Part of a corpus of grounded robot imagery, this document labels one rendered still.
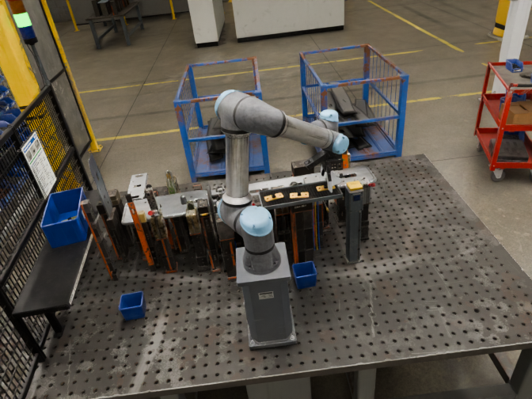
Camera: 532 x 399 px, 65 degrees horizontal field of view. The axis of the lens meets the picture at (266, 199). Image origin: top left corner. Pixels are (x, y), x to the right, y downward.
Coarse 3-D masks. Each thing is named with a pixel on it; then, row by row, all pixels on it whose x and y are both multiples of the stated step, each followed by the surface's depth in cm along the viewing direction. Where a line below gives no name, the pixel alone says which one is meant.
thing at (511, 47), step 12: (516, 0) 456; (528, 0) 455; (516, 12) 461; (528, 12) 462; (516, 24) 468; (504, 36) 487; (516, 36) 476; (504, 48) 490; (516, 48) 484; (504, 60) 493
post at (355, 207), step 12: (348, 192) 193; (360, 192) 192; (348, 204) 196; (360, 204) 196; (348, 216) 202; (360, 216) 201; (348, 228) 206; (360, 228) 205; (348, 240) 209; (348, 252) 213
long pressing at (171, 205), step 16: (304, 176) 235; (320, 176) 233; (336, 176) 232; (368, 176) 228; (192, 192) 232; (224, 192) 229; (256, 192) 226; (128, 208) 225; (144, 208) 224; (176, 208) 221; (128, 224) 214
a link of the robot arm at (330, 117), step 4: (324, 112) 173; (328, 112) 172; (332, 112) 172; (336, 112) 172; (320, 116) 174; (324, 116) 171; (328, 116) 170; (332, 116) 171; (336, 116) 172; (324, 120) 171; (328, 120) 171; (332, 120) 171; (336, 120) 173; (328, 124) 171; (332, 124) 172; (336, 124) 174; (328, 128) 171; (332, 128) 173; (336, 128) 175
